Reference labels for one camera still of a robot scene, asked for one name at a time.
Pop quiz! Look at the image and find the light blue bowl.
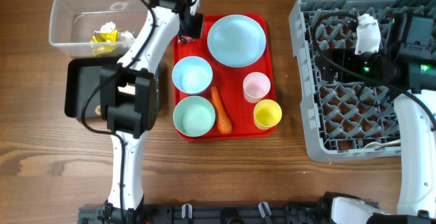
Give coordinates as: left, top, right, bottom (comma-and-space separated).
172, 56, 213, 95

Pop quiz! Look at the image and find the white tissue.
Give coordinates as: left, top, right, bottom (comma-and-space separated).
94, 21, 136, 42

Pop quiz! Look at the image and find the yellow wrapper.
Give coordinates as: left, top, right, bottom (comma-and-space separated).
90, 30, 119, 57

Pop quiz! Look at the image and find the green bowl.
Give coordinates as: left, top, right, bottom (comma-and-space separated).
173, 96, 215, 138

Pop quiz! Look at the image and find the orange carrot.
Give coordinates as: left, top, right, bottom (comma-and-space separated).
211, 86, 232, 134

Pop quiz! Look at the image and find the brown mushroom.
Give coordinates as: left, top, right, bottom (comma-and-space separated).
95, 106, 102, 116

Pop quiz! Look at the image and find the red foil wrapper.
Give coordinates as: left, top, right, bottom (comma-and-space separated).
177, 35, 195, 44

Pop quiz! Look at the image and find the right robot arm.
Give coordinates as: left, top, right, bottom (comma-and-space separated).
311, 13, 435, 223

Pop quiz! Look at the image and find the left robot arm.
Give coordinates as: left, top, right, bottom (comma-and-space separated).
96, 0, 204, 223

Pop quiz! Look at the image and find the grey dishwasher rack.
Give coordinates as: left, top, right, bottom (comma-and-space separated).
289, 0, 435, 162

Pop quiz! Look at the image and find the light blue plate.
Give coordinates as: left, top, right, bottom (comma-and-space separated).
207, 14, 266, 67

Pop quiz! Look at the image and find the red serving tray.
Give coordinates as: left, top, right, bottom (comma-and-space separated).
172, 14, 276, 142

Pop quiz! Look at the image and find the white spoon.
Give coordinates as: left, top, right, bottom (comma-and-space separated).
364, 139, 401, 149

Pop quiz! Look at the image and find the clear plastic bin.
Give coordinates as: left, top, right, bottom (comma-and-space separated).
48, 0, 147, 58

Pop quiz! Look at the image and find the pink cup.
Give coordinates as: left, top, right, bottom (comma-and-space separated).
243, 72, 271, 103

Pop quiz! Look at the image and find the yellow cup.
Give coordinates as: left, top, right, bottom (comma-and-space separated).
253, 99, 283, 130

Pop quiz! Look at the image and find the black plastic tray bin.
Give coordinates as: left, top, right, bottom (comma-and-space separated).
64, 56, 161, 119

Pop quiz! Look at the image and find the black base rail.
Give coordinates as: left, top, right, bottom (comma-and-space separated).
78, 202, 333, 224

